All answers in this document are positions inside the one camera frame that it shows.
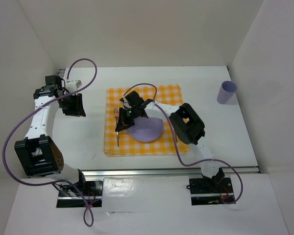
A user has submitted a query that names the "purple cable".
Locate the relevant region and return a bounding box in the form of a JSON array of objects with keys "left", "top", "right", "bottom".
[
  {"left": 1, "top": 57, "right": 98, "bottom": 227},
  {"left": 121, "top": 83, "right": 244, "bottom": 205}
]

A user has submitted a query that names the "aluminium left side rail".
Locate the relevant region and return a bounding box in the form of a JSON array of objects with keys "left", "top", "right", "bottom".
[{"left": 58, "top": 69, "right": 65, "bottom": 76}]

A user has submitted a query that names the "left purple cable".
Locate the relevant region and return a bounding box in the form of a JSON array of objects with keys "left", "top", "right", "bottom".
[{"left": 1, "top": 57, "right": 98, "bottom": 227}]

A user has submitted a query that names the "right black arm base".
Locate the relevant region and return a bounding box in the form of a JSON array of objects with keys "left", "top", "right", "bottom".
[{"left": 186, "top": 169, "right": 235, "bottom": 206}]

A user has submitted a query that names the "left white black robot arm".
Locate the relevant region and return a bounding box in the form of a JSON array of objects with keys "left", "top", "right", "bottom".
[{"left": 14, "top": 75, "right": 87, "bottom": 195}]

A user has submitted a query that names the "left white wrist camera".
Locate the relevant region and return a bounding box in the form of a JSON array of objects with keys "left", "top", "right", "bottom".
[{"left": 65, "top": 80, "right": 82, "bottom": 93}]

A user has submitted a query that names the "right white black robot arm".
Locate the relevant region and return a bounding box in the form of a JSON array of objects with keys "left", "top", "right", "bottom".
[{"left": 115, "top": 91, "right": 224, "bottom": 192}]

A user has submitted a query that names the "yellow white checkered cloth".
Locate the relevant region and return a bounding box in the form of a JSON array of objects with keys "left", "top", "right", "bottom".
[{"left": 103, "top": 84, "right": 190, "bottom": 156}]

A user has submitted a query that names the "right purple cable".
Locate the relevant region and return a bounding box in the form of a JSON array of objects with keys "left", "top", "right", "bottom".
[{"left": 121, "top": 83, "right": 244, "bottom": 205}]

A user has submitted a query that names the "copper fork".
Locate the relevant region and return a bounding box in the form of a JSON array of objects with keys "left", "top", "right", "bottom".
[{"left": 113, "top": 107, "right": 119, "bottom": 147}]

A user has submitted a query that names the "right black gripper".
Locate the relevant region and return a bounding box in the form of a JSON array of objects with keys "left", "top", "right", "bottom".
[{"left": 116, "top": 106, "right": 139, "bottom": 132}]

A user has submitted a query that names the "purple plastic cup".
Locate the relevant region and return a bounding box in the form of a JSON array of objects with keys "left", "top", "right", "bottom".
[{"left": 217, "top": 81, "right": 237, "bottom": 104}]

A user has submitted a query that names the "purple plastic plate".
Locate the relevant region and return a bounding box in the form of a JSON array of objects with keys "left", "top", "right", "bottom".
[{"left": 128, "top": 117, "right": 164, "bottom": 142}]

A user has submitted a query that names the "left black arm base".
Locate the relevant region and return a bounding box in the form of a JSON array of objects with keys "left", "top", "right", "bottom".
[{"left": 54, "top": 174, "right": 103, "bottom": 208}]

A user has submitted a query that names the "aluminium rail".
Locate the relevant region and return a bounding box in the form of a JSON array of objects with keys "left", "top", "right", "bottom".
[
  {"left": 58, "top": 69, "right": 65, "bottom": 76},
  {"left": 78, "top": 166, "right": 260, "bottom": 178}
]

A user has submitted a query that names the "aluminium front rail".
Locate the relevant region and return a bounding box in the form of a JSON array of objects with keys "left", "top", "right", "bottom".
[{"left": 78, "top": 166, "right": 260, "bottom": 178}]

